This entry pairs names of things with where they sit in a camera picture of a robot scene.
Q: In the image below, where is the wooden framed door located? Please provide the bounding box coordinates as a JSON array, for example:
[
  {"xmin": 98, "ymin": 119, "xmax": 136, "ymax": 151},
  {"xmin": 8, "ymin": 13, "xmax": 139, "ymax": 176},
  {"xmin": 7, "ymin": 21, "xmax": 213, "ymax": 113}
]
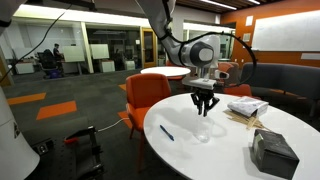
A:
[{"xmin": 140, "ymin": 27, "xmax": 158, "ymax": 69}]

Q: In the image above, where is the clear plastic cup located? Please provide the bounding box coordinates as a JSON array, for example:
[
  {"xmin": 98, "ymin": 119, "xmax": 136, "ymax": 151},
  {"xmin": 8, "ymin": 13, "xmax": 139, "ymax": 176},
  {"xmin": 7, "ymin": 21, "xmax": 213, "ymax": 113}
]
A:
[{"xmin": 194, "ymin": 114, "xmax": 214, "ymax": 144}]

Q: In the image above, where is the blue pen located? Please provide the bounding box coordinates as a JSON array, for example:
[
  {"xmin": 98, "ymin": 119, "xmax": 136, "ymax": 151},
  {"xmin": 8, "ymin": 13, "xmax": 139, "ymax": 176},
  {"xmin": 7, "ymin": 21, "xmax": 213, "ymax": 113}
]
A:
[{"xmin": 159, "ymin": 124, "xmax": 175, "ymax": 142}]

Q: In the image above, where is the black cardboard box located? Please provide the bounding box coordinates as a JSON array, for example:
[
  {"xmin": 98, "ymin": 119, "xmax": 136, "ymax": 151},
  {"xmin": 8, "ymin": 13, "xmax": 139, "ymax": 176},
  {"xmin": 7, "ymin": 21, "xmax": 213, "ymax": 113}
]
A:
[{"xmin": 250, "ymin": 128, "xmax": 300, "ymax": 180}]

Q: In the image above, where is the long ceiling light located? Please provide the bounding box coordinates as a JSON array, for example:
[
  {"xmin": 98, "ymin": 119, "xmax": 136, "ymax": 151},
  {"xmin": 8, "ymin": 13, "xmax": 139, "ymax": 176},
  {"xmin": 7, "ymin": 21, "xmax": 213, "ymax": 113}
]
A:
[{"xmin": 199, "ymin": 0, "xmax": 238, "ymax": 11}]

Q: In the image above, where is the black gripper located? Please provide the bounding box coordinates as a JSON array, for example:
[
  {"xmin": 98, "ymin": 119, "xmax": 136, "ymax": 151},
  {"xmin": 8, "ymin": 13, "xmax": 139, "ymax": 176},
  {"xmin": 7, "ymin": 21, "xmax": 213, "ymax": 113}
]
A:
[{"xmin": 190, "ymin": 89, "xmax": 221, "ymax": 118}]

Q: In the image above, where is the white floor cable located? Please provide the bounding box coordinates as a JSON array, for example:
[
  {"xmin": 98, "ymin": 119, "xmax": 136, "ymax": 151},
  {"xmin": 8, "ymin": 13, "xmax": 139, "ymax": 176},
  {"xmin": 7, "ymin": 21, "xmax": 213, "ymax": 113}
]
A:
[{"xmin": 96, "ymin": 117, "xmax": 130, "ymax": 133}]

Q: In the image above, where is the white low cabinet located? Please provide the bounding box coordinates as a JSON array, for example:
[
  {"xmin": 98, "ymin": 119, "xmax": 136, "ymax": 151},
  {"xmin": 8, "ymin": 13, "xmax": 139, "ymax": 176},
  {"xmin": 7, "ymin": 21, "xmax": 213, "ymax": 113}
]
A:
[
  {"xmin": 14, "ymin": 61, "xmax": 35, "ymax": 75},
  {"xmin": 99, "ymin": 59, "xmax": 116, "ymax": 74},
  {"xmin": 123, "ymin": 59, "xmax": 136, "ymax": 71}
]

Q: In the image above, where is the white plastic bag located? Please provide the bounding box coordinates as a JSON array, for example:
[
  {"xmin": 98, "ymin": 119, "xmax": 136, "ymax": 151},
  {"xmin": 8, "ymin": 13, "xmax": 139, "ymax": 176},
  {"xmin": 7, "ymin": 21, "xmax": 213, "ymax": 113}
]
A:
[{"xmin": 227, "ymin": 96, "xmax": 270, "ymax": 118}]

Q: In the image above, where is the white wall strip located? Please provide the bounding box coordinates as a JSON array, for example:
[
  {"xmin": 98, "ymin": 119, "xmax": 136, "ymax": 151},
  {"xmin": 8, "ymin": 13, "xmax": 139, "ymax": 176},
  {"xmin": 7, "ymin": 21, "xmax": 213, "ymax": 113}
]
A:
[{"xmin": 300, "ymin": 52, "xmax": 320, "ymax": 61}]

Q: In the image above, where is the white standing board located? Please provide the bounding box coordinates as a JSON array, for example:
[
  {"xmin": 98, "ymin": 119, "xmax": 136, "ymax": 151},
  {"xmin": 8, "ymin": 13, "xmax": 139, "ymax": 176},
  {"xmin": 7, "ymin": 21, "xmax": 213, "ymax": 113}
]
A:
[
  {"xmin": 89, "ymin": 43, "xmax": 110, "ymax": 60},
  {"xmin": 62, "ymin": 45, "xmax": 86, "ymax": 63}
]

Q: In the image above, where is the grey sofa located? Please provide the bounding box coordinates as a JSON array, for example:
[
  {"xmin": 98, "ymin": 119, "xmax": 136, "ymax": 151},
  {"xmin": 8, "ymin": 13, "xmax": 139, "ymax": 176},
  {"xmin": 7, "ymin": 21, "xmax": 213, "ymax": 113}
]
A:
[{"xmin": 240, "ymin": 62, "xmax": 320, "ymax": 118}]

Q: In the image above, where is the black hanging cable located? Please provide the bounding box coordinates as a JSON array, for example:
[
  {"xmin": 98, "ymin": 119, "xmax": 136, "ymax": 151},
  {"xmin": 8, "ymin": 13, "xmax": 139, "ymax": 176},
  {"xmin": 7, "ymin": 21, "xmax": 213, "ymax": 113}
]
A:
[{"xmin": 0, "ymin": 3, "xmax": 73, "ymax": 83}]

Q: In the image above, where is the wooden stick bundle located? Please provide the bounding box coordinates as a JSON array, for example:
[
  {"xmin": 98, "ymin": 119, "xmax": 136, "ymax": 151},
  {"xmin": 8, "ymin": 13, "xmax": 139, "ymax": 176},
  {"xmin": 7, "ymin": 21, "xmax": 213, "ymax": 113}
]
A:
[{"xmin": 223, "ymin": 109, "xmax": 271, "ymax": 132}]

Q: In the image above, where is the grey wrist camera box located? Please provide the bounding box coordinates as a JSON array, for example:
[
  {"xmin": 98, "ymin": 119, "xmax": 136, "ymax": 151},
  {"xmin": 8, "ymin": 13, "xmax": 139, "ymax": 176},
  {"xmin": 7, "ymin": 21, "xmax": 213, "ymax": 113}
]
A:
[{"xmin": 181, "ymin": 76, "xmax": 218, "ymax": 91}]

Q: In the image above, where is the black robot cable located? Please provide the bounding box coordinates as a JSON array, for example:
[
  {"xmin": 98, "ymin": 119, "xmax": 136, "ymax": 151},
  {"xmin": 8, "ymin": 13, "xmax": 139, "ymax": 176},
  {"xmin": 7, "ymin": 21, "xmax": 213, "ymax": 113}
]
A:
[{"xmin": 159, "ymin": 0, "xmax": 258, "ymax": 88}]

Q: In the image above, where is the person in dark clothes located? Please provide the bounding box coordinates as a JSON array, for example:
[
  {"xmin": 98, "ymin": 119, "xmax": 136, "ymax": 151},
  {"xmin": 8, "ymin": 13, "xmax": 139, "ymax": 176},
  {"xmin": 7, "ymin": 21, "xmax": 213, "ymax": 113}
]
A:
[{"xmin": 52, "ymin": 43, "xmax": 64, "ymax": 63}]

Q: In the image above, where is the black power strip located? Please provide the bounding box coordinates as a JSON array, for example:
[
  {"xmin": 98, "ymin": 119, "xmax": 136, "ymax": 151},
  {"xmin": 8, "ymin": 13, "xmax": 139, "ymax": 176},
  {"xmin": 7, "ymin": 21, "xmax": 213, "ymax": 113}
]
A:
[{"xmin": 31, "ymin": 138, "xmax": 55, "ymax": 156}]

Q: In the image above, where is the red handled tool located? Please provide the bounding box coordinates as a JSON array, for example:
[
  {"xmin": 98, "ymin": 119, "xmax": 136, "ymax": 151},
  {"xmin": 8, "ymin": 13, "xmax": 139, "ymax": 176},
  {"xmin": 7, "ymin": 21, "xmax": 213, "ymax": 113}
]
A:
[{"xmin": 63, "ymin": 136, "xmax": 80, "ymax": 145}]

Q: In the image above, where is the black office chair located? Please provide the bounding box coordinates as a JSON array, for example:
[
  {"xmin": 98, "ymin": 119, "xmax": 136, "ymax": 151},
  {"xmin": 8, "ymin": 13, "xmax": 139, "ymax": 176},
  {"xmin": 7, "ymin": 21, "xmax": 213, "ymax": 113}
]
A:
[{"xmin": 37, "ymin": 49, "xmax": 58, "ymax": 79}]

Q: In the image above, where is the small round white table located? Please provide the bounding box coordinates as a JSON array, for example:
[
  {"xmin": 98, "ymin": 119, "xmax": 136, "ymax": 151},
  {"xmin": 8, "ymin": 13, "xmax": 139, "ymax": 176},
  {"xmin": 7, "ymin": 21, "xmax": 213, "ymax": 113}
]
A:
[{"xmin": 140, "ymin": 66, "xmax": 192, "ymax": 78}]

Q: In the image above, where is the large wall whiteboard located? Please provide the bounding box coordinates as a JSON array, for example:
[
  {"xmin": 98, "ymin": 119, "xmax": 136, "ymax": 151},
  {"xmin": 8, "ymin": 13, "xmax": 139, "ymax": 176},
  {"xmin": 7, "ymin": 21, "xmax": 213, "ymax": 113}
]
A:
[{"xmin": 251, "ymin": 9, "xmax": 320, "ymax": 53}]

